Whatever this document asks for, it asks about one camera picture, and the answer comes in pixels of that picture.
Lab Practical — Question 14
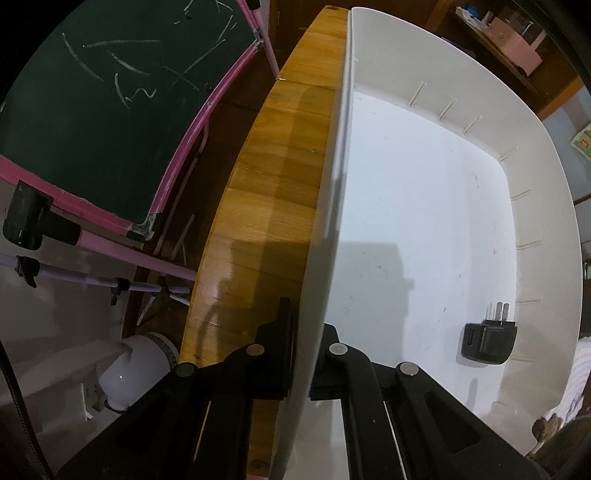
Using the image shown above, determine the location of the pink box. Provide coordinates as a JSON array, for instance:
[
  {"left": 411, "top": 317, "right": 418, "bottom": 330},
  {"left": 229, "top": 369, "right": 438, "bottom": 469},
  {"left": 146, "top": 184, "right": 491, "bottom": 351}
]
[{"left": 489, "top": 16, "right": 543, "bottom": 77}]

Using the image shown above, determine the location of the white round appliance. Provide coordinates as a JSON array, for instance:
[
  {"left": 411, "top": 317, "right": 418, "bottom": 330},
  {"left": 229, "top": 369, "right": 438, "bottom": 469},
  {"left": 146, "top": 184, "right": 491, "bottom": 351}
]
[{"left": 97, "top": 333, "right": 178, "bottom": 414}]

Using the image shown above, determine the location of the black plug adapter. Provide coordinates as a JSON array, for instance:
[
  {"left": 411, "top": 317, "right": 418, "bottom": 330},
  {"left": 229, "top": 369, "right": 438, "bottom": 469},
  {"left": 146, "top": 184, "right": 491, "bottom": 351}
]
[{"left": 459, "top": 302, "right": 519, "bottom": 366}]

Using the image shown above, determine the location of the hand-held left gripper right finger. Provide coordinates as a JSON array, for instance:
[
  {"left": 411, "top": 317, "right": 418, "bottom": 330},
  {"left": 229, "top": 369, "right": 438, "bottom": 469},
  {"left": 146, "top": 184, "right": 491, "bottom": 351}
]
[{"left": 310, "top": 324, "right": 546, "bottom": 480}]

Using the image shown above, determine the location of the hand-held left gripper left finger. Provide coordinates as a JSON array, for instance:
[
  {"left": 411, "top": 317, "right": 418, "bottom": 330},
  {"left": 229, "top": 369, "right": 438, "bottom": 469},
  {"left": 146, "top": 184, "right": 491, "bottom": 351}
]
[{"left": 60, "top": 298, "right": 294, "bottom": 480}]

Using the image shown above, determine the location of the black easel knob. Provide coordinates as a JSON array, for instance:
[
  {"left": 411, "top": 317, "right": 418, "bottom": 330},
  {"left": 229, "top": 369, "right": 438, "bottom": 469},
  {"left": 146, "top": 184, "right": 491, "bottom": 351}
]
[{"left": 2, "top": 181, "right": 80, "bottom": 250}]

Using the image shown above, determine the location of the pink framed chalkboard easel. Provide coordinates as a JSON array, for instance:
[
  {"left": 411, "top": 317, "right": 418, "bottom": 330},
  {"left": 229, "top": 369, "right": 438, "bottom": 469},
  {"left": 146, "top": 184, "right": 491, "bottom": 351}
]
[{"left": 0, "top": 0, "right": 281, "bottom": 282}]

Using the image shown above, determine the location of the striped cloth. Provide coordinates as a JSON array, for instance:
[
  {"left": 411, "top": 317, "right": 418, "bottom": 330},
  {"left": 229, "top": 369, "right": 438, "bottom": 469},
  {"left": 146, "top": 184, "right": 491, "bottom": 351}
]
[{"left": 556, "top": 336, "right": 591, "bottom": 421}]

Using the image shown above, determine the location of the white plastic storage bin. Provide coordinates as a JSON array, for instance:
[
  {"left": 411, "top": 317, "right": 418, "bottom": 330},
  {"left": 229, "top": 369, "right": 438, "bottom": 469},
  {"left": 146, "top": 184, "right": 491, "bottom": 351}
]
[{"left": 270, "top": 7, "right": 581, "bottom": 480}]

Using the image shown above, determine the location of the white pole with black clips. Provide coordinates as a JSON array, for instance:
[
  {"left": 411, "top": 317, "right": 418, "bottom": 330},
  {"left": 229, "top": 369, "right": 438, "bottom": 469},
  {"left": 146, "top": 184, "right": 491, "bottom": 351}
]
[{"left": 0, "top": 253, "right": 192, "bottom": 324}]

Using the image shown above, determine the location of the wooden shelf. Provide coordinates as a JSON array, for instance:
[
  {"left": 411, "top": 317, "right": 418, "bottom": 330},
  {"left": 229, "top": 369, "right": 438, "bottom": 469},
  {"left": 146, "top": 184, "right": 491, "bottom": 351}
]
[{"left": 425, "top": 0, "right": 585, "bottom": 118}]

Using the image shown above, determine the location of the black cable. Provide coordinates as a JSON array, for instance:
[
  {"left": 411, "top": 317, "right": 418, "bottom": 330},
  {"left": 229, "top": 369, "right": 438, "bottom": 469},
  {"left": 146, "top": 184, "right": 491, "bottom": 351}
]
[{"left": 0, "top": 344, "right": 54, "bottom": 480}]

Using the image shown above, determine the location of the wall poster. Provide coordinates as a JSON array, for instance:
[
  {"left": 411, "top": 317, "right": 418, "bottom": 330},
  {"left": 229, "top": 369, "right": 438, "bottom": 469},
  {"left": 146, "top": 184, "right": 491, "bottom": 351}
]
[{"left": 571, "top": 124, "right": 591, "bottom": 161}]

